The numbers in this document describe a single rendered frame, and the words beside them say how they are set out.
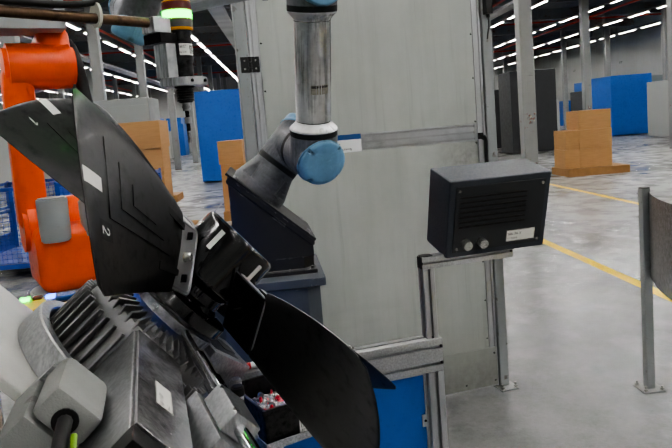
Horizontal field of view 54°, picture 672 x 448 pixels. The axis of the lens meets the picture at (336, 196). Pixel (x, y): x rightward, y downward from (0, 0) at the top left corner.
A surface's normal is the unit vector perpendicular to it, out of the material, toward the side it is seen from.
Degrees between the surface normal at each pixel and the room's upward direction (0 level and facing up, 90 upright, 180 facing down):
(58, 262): 90
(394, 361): 90
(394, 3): 91
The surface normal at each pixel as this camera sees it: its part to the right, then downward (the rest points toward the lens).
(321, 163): 0.42, 0.45
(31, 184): 0.54, 0.15
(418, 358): 0.28, 0.08
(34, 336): -0.47, -0.58
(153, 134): 0.05, 0.11
